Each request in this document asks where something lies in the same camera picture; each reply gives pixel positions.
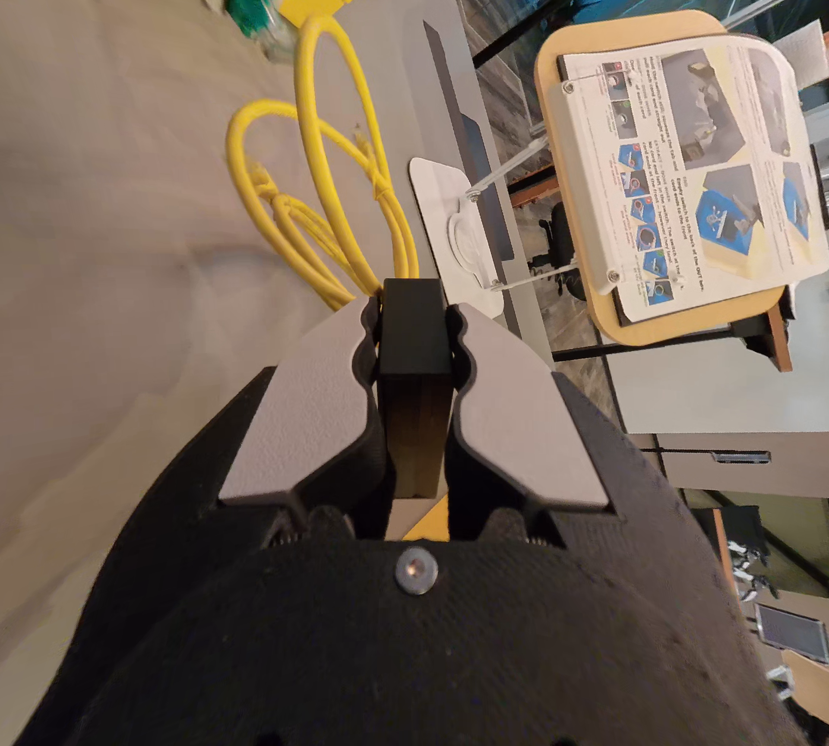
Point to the clear acrylic stand post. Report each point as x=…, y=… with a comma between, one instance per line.
x=511, y=168

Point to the clear round disc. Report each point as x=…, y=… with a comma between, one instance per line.
x=469, y=247

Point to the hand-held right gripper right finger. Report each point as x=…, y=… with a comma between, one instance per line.
x=531, y=428

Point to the grey tablet screen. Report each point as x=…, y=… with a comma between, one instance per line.
x=793, y=633

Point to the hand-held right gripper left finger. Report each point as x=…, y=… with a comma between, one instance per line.
x=298, y=422

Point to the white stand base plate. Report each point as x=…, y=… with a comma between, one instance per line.
x=434, y=189

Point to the white textured pad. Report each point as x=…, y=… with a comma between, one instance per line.
x=803, y=53

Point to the instruction sign on stand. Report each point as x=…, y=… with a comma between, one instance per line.
x=647, y=24

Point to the black network switch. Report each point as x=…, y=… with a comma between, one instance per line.
x=414, y=331

